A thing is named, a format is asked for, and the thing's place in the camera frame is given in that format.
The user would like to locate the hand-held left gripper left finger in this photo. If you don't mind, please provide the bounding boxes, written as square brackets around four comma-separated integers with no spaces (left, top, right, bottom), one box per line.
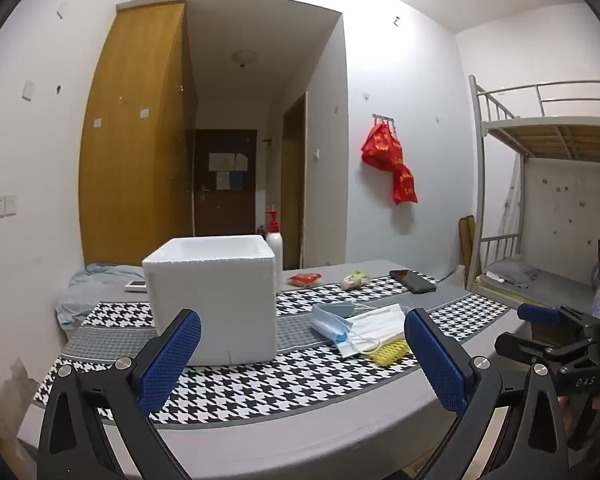
[37,308,203,480]

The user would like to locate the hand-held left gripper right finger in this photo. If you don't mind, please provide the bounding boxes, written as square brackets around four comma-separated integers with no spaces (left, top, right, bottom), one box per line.
[404,307,571,480]

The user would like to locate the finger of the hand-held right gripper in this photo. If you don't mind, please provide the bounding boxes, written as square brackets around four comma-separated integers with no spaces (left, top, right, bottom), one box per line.
[495,331,588,376]
[517,304,600,333]

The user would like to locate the yellow cleaning sponge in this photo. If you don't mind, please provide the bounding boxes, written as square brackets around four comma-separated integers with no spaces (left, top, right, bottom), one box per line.
[369,338,411,367]

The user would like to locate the white foam box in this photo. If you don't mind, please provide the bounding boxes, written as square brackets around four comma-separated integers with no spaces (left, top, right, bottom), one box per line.
[141,234,279,367]

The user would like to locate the white face mask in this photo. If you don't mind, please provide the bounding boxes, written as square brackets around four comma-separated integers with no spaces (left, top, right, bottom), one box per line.
[336,305,407,359]

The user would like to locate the blue face mask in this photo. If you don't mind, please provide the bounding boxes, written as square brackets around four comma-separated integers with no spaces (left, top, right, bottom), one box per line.
[310,301,357,345]

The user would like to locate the grey bunk bedding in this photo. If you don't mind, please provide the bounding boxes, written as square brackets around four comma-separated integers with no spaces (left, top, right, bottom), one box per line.
[482,257,596,311]

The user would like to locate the black smartphone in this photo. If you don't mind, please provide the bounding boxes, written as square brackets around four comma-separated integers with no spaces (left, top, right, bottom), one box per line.
[389,269,438,294]

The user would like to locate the wooden boards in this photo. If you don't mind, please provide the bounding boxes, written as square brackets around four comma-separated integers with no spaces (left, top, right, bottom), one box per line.
[459,215,477,281]

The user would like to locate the blue-grey cloth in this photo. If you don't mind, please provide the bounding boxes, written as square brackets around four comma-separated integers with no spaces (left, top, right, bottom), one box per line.
[55,262,148,331]

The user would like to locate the houndstooth blanket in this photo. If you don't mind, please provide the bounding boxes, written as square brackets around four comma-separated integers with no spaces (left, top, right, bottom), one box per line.
[32,274,513,426]

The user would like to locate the pale snack packet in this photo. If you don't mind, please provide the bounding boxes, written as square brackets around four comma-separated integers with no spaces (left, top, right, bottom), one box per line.
[340,271,372,291]

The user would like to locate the white pump lotion bottle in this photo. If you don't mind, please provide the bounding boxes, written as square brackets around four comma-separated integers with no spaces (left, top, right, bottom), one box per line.
[264,208,284,293]

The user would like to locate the red snack packet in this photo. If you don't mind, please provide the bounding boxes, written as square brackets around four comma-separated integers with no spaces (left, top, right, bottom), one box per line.
[286,273,322,289]

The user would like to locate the dark brown door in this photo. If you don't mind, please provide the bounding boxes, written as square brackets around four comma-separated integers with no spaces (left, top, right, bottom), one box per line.
[194,129,258,238]

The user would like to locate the white metal bunk bed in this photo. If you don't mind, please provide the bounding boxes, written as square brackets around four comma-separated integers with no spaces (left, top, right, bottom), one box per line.
[467,75,600,311]

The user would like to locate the red printed bag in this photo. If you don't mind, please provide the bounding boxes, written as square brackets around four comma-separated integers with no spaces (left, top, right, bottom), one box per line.
[361,122,403,171]
[391,162,418,206]

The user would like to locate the wooden wardrobe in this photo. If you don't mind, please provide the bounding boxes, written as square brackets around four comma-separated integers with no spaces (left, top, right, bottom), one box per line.
[78,0,198,267]

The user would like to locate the wooden side door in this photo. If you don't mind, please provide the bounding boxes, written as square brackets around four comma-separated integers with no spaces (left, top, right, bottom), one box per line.
[281,92,308,271]

